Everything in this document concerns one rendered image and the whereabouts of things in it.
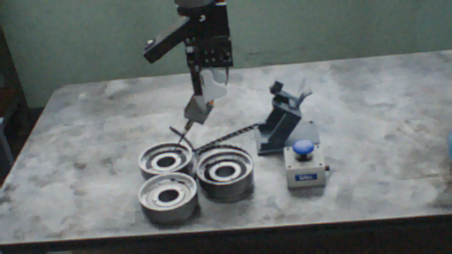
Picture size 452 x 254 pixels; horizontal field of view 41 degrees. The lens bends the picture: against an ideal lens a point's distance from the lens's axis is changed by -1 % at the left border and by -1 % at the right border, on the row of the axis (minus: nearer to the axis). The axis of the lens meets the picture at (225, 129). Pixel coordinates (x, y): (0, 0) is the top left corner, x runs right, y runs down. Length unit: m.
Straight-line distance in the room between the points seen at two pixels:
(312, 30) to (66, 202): 1.79
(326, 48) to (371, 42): 0.20
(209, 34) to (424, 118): 0.50
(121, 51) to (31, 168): 1.58
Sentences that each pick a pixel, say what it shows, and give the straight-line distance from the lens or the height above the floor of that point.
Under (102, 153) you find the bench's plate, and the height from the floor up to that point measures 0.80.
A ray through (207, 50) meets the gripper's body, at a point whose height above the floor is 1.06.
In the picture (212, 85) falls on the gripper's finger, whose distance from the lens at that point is 1.11.
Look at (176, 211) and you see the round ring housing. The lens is 1.07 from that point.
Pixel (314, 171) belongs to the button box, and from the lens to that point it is 1.11.
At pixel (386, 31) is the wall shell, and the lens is 2.83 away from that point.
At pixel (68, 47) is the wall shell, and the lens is 2.91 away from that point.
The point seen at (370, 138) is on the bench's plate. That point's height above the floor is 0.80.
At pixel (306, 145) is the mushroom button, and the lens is 1.11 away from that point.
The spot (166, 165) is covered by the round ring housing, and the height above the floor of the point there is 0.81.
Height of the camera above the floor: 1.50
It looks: 32 degrees down
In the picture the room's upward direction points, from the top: 8 degrees counter-clockwise
